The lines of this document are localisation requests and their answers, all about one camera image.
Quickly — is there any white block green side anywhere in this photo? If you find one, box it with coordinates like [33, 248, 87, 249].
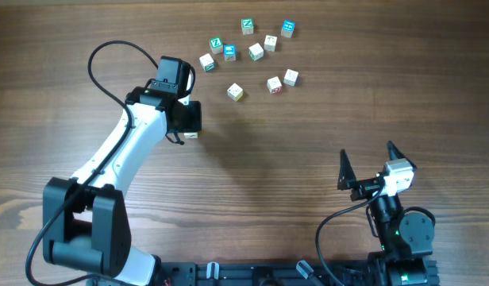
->
[248, 43, 264, 61]

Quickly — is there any green z block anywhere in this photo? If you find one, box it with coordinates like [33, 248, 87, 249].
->
[241, 18, 254, 35]
[209, 37, 224, 54]

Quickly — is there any green Z block far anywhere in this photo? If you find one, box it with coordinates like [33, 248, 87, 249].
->
[241, 18, 254, 35]

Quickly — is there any white block red side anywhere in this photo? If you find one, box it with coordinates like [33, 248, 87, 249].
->
[264, 35, 277, 52]

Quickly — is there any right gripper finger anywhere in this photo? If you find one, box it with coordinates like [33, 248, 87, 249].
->
[337, 149, 357, 191]
[387, 141, 417, 172]

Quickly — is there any blue block centre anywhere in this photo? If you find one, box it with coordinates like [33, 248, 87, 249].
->
[223, 44, 237, 61]

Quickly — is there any green Z block left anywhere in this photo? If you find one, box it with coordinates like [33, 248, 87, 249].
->
[209, 37, 224, 54]

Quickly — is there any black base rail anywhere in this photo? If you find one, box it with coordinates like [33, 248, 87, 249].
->
[152, 261, 441, 286]

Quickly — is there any white block red Q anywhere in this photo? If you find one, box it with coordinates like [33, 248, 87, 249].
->
[267, 76, 283, 94]

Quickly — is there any white block yellow side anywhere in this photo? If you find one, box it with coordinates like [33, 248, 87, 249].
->
[227, 83, 244, 102]

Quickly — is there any white block teal side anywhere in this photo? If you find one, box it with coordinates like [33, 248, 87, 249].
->
[199, 53, 215, 72]

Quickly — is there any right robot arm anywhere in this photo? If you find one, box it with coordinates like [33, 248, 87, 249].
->
[337, 141, 440, 285]

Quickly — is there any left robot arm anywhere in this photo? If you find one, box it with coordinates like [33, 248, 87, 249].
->
[38, 56, 202, 285]

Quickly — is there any white block blue side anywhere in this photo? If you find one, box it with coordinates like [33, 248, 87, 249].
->
[283, 69, 298, 87]

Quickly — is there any blue block far right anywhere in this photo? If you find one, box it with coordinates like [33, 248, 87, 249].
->
[281, 20, 295, 38]

